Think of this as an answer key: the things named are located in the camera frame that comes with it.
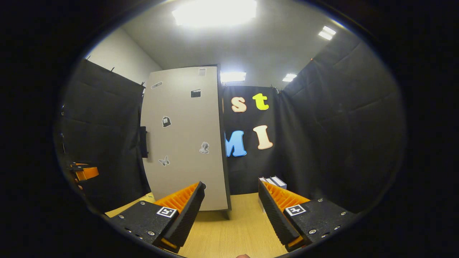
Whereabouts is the light grey cabinet door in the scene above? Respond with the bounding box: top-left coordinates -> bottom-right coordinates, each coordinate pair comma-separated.
141,66 -> 230,211

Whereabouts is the double ceiling light panel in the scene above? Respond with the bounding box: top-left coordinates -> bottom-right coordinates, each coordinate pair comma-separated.
318,26 -> 336,40

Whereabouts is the dark grey cabinet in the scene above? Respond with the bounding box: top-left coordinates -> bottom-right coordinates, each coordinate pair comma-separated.
141,64 -> 232,220

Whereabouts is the black backdrop cloth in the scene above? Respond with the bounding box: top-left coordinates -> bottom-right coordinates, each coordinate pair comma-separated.
57,38 -> 406,215

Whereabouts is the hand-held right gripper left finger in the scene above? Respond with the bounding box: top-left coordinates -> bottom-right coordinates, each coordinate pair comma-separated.
108,181 -> 206,254

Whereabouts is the black door handle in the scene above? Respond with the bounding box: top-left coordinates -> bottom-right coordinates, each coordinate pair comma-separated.
139,126 -> 148,158

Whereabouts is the pink cover book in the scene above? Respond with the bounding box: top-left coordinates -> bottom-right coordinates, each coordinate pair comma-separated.
258,176 -> 266,214

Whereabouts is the large ceiling light panel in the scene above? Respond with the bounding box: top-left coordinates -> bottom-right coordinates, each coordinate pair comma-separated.
172,0 -> 257,27

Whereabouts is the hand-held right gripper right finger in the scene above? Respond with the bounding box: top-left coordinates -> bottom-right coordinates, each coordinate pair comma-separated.
257,178 -> 356,252

